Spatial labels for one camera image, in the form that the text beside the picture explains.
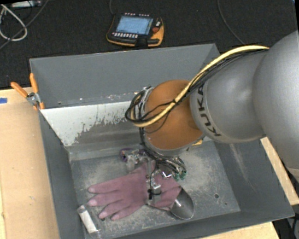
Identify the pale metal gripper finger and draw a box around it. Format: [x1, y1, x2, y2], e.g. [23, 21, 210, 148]
[121, 147, 148, 173]
[144, 178, 166, 208]

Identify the purple rubber glove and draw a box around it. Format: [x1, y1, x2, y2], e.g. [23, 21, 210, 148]
[83, 157, 185, 225]

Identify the silver metal scoop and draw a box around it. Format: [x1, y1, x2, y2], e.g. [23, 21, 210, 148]
[167, 186, 196, 223]

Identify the clear plastic tube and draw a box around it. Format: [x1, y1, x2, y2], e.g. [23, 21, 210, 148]
[76, 202, 104, 239]

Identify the grey metal bin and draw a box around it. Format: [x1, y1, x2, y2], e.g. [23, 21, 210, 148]
[28, 25, 298, 239]

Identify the brown cardboard board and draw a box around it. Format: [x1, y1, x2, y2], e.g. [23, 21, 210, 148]
[0, 98, 62, 239]

